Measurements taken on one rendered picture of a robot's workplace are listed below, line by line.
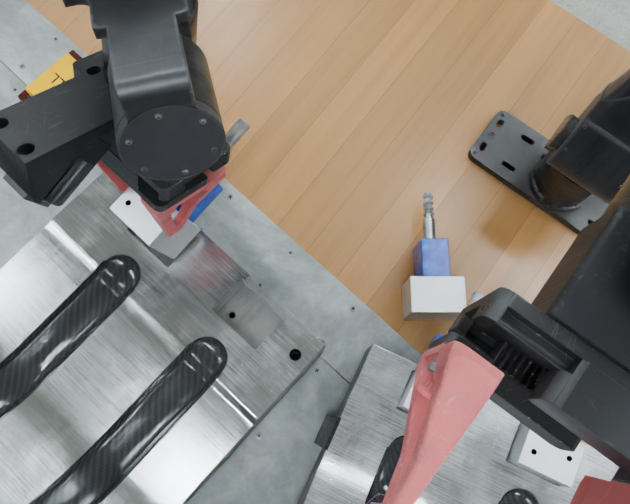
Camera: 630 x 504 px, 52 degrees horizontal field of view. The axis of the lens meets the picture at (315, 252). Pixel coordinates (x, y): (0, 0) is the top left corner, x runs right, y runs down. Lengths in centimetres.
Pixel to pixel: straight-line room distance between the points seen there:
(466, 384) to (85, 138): 27
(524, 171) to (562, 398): 52
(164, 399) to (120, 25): 33
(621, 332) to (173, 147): 23
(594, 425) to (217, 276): 40
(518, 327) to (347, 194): 47
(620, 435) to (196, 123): 24
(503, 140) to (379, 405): 33
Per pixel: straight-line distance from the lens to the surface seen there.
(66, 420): 60
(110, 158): 48
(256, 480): 65
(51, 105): 42
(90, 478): 60
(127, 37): 35
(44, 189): 41
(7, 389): 62
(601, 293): 25
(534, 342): 25
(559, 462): 62
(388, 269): 68
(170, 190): 44
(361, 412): 60
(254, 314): 60
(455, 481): 62
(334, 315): 66
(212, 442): 57
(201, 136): 35
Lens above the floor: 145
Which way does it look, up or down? 75 degrees down
